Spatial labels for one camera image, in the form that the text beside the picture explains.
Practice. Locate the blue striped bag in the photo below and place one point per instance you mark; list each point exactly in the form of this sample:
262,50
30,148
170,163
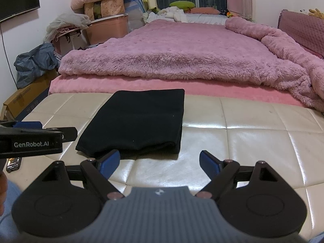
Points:
135,12

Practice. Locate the large pink storage bin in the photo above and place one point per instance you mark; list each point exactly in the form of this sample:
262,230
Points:
106,30

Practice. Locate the white crumpled cloth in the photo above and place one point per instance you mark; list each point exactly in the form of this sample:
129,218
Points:
169,14

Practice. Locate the white leather bench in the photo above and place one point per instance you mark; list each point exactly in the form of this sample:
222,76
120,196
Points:
253,144

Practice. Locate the cardboard box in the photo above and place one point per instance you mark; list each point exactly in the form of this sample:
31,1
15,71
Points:
27,96

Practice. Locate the orange pillow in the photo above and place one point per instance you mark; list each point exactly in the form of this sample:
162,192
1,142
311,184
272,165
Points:
203,10

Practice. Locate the small dark plush toy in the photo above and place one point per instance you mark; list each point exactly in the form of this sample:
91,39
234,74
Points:
226,12

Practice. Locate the green pillow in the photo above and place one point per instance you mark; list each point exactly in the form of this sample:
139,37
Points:
182,4

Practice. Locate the pink fluffy blanket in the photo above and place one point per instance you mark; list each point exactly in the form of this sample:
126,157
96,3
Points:
189,50

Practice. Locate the yellow plush toy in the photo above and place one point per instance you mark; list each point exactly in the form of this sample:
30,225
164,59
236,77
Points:
317,13

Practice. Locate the grey-blue plastic bag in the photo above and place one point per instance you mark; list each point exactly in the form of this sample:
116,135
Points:
35,60

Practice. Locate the white mesh cloth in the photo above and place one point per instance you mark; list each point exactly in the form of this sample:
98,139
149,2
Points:
65,22

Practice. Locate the black smartphone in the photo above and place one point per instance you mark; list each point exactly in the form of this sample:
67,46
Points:
14,165

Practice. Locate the pink quilted headboard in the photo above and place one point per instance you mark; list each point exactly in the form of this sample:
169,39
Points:
301,33

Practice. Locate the white bed pillow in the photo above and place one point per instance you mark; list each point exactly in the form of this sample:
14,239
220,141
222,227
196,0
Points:
207,19

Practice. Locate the pink bed sheet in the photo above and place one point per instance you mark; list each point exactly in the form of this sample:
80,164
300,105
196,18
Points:
151,86

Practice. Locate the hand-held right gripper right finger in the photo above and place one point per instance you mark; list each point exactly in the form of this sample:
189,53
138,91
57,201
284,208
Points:
208,163

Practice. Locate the person's blue jeans leg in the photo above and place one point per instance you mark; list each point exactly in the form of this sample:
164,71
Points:
11,220

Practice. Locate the small pink storage bin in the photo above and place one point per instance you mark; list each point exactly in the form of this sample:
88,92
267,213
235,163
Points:
68,41

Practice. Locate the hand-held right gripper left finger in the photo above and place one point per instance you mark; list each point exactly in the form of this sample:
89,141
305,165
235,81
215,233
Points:
109,162

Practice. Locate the black pants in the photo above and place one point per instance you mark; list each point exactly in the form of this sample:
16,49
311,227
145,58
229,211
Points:
141,121

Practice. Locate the beige patterned bag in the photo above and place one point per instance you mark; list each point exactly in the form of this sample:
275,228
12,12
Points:
108,7

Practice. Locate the person's left hand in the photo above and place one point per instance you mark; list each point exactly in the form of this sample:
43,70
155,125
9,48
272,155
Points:
3,195

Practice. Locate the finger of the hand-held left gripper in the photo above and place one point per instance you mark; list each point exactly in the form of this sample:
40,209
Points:
69,134
27,124

